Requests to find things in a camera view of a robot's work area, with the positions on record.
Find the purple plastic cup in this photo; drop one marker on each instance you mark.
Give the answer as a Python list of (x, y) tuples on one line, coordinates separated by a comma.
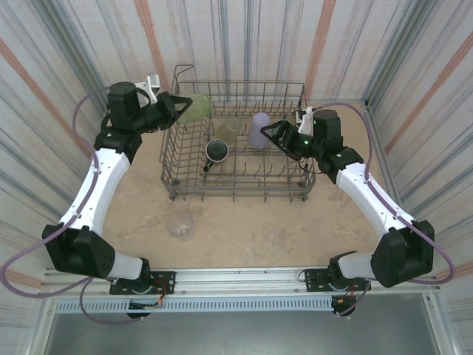
[(256, 122)]

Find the lime green plastic cup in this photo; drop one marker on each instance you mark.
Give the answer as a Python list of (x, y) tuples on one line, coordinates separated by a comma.
[(201, 109)]

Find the yellowish translucent plastic cup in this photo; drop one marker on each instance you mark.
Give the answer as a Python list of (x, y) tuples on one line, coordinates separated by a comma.
[(229, 131)]

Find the black mug with purple rim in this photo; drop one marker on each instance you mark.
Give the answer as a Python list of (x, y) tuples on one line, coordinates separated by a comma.
[(217, 149)]

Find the clear plastic cup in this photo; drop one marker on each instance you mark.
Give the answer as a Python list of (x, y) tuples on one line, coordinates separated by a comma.
[(180, 226)]

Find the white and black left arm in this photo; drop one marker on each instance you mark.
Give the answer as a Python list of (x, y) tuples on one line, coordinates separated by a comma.
[(99, 185)]

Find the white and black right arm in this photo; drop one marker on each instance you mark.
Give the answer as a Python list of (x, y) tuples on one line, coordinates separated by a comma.
[(399, 255)]

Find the grey metal panel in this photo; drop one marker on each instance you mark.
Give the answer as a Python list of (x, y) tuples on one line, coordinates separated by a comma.
[(236, 336)]

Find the aluminium side rail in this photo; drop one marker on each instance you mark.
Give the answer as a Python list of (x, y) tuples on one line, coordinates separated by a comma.
[(380, 140)]

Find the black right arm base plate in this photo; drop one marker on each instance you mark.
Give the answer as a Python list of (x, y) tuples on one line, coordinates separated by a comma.
[(314, 277)]

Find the aluminium mounting rail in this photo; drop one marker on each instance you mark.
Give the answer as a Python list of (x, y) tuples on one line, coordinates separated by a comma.
[(240, 279)]

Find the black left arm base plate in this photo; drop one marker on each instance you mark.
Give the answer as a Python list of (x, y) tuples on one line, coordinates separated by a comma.
[(166, 277)]

